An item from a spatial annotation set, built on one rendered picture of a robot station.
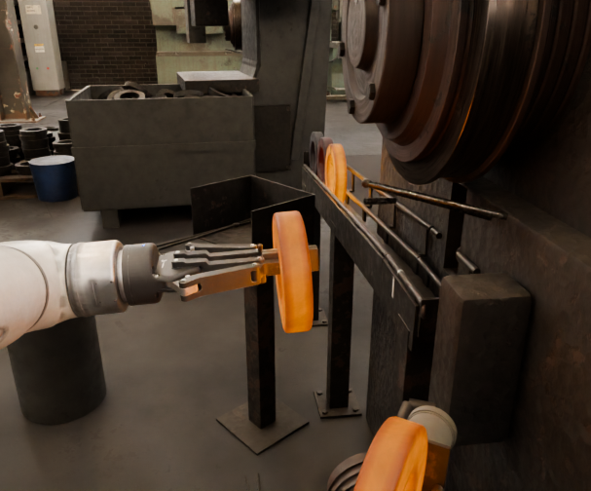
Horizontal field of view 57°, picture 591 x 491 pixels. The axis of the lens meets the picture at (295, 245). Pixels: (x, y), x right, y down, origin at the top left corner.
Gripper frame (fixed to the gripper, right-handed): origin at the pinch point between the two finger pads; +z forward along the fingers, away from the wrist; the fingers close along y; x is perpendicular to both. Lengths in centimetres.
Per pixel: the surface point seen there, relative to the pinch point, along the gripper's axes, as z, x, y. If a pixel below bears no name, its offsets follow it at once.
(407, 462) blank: 6.6, -7.6, 27.9
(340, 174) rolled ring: 23, -13, -86
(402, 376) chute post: 19.4, -29.6, -13.1
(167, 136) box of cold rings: -43, -30, -256
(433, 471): 11.7, -15.8, 21.3
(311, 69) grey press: 49, -3, -311
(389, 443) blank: 5.3, -6.3, 26.8
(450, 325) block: 20.4, -10.4, 2.8
